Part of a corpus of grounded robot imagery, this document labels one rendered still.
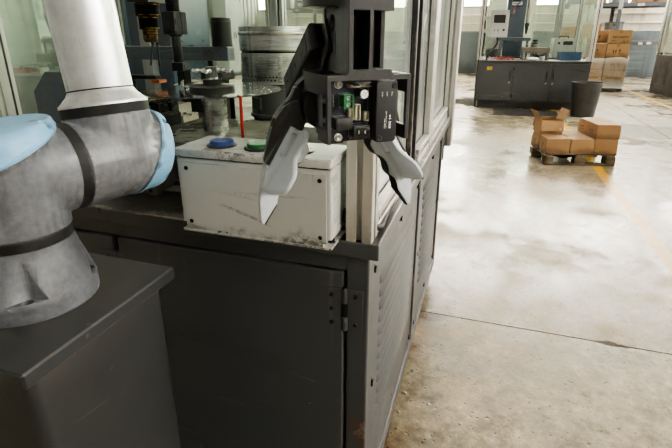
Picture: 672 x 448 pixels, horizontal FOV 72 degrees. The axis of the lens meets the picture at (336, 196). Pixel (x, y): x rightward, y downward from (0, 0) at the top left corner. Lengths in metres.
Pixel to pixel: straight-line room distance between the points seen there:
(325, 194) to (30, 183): 0.38
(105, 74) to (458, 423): 1.30
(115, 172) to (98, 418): 0.32
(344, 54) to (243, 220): 0.48
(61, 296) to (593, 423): 1.45
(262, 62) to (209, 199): 1.08
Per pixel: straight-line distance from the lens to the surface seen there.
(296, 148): 0.40
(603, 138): 4.60
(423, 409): 1.57
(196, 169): 0.81
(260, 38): 1.83
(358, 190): 0.76
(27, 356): 0.62
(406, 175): 0.46
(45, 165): 0.64
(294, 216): 0.75
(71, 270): 0.68
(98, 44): 0.70
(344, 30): 0.36
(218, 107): 1.18
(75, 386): 0.68
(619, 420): 1.74
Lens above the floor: 1.07
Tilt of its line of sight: 19 degrees down
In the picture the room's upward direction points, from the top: straight up
